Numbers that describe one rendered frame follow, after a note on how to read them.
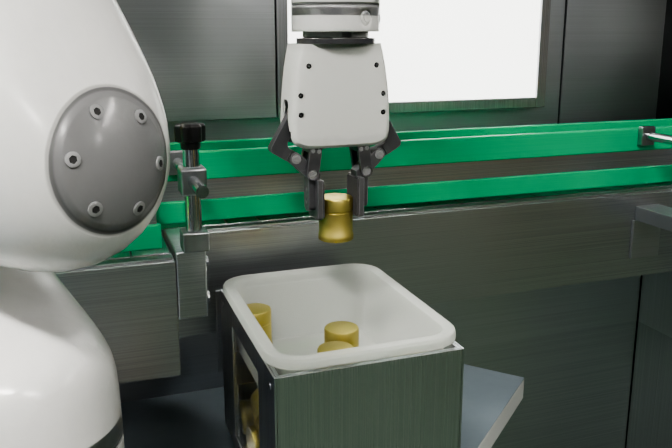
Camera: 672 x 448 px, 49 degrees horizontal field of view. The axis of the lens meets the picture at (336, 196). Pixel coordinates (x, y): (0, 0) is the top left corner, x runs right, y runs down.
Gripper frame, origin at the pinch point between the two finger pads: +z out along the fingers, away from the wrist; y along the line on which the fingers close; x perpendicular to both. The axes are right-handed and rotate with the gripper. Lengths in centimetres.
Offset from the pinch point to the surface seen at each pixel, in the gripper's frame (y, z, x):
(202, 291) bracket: 13.3, 9.2, -2.2
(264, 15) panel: -0.4, -18.1, -29.9
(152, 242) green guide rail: 17.8, 4.2, -4.0
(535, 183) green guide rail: -32.9, 3.8, -13.9
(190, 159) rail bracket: 14.0, -4.2, -2.0
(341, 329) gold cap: 1.2, 12.1, 5.1
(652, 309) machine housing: -70, 32, -30
